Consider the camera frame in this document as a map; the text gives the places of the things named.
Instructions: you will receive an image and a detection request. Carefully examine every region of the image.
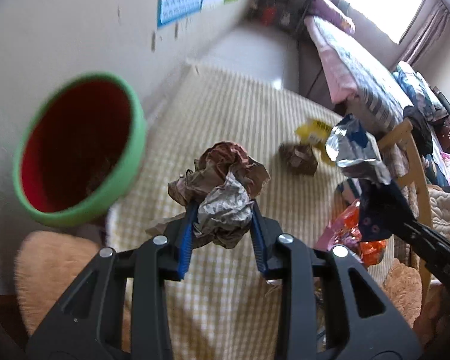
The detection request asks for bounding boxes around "bed with plaid quilt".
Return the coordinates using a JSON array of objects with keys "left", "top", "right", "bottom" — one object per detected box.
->
[{"left": 305, "top": 16, "right": 412, "bottom": 134}]

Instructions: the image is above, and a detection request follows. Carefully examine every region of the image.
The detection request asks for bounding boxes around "right purple curtain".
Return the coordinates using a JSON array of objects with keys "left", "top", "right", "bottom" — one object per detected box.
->
[{"left": 400, "top": 2, "right": 450, "bottom": 66}]

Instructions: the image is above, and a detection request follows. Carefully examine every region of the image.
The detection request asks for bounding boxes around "black clothing pile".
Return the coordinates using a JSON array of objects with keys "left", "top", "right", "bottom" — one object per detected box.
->
[{"left": 403, "top": 106, "right": 433, "bottom": 157}]

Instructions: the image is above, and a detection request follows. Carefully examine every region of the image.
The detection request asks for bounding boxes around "orange sausage bag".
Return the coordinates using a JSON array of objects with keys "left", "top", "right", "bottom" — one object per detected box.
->
[{"left": 333, "top": 198, "right": 389, "bottom": 267}]

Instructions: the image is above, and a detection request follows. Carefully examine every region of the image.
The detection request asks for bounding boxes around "blue floral pillow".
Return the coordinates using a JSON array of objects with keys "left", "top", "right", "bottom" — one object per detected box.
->
[{"left": 393, "top": 61, "right": 448, "bottom": 122}]

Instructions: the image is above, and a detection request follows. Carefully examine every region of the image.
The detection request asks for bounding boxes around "dark brown wrapper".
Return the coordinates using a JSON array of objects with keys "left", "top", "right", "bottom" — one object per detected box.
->
[{"left": 279, "top": 143, "right": 318, "bottom": 176}]

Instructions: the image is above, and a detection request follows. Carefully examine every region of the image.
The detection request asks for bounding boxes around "pink snack bag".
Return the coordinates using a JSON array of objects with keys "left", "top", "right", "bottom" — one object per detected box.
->
[{"left": 314, "top": 219, "right": 362, "bottom": 254}]

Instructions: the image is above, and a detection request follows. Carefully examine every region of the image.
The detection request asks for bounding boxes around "red bin with green rim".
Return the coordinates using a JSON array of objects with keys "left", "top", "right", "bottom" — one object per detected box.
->
[{"left": 12, "top": 72, "right": 147, "bottom": 228}]

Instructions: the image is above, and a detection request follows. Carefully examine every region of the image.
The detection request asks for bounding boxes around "red bucket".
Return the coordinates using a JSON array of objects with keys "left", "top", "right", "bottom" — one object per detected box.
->
[{"left": 260, "top": 7, "right": 277, "bottom": 26}]

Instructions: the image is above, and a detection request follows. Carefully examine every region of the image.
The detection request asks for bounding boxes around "large yellow snack bag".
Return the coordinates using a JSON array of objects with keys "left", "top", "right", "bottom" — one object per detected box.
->
[{"left": 295, "top": 119, "right": 335, "bottom": 166}]

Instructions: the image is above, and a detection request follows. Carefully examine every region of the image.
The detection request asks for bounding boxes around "orange plush cushion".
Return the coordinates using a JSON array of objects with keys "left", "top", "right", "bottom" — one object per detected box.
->
[{"left": 13, "top": 230, "right": 132, "bottom": 350}]

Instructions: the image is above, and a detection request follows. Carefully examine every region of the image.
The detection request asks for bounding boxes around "silver blue foil bag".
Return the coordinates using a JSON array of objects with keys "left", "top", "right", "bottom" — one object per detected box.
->
[{"left": 323, "top": 114, "right": 416, "bottom": 242}]

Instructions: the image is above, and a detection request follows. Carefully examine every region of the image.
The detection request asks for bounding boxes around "brown paper ball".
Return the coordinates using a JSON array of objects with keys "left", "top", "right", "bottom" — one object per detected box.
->
[{"left": 168, "top": 141, "right": 270, "bottom": 249}]

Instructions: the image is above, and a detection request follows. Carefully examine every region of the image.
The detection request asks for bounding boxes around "wooden chair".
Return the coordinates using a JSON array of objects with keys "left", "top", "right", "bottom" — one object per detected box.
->
[{"left": 378, "top": 119, "right": 433, "bottom": 300}]

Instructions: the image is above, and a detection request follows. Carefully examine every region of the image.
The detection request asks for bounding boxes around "purple pillow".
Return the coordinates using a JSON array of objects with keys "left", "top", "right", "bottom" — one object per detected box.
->
[{"left": 309, "top": 0, "right": 355, "bottom": 35}]

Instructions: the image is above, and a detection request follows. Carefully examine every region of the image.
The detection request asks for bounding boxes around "black metal shelf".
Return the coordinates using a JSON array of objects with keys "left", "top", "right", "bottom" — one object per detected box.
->
[{"left": 247, "top": 0, "right": 314, "bottom": 39}]

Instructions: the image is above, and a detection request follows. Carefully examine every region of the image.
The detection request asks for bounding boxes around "yellow checkered table cloth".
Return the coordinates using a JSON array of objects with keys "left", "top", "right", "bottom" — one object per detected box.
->
[{"left": 107, "top": 65, "right": 345, "bottom": 359}]

